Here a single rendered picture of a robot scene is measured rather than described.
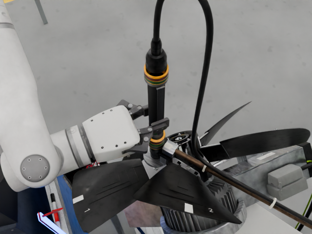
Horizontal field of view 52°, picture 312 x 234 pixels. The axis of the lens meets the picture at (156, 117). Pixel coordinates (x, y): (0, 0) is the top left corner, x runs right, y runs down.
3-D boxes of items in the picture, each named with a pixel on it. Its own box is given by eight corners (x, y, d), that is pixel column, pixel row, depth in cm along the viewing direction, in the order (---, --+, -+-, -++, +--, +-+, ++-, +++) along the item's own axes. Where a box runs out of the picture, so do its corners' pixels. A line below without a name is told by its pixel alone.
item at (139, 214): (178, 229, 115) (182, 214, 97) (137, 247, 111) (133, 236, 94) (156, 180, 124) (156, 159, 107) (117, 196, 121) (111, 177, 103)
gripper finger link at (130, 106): (127, 110, 71) (155, 100, 72) (133, 121, 70) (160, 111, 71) (126, 102, 68) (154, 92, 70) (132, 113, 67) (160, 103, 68)
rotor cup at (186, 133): (222, 167, 95) (211, 127, 93) (186, 190, 88) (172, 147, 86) (192, 161, 107) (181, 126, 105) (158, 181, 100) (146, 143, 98)
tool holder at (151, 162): (180, 155, 86) (182, 138, 78) (166, 176, 83) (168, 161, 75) (152, 139, 89) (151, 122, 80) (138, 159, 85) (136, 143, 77)
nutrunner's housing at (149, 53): (165, 157, 88) (173, 36, 49) (158, 168, 87) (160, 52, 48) (153, 150, 89) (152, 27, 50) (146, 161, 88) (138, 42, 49)
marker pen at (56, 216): (60, 228, 115) (53, 192, 122) (56, 229, 115) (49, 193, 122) (61, 229, 117) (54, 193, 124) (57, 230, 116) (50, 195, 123)
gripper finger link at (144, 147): (108, 144, 66) (125, 125, 68) (138, 164, 63) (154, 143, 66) (107, 141, 65) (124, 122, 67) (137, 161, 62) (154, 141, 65)
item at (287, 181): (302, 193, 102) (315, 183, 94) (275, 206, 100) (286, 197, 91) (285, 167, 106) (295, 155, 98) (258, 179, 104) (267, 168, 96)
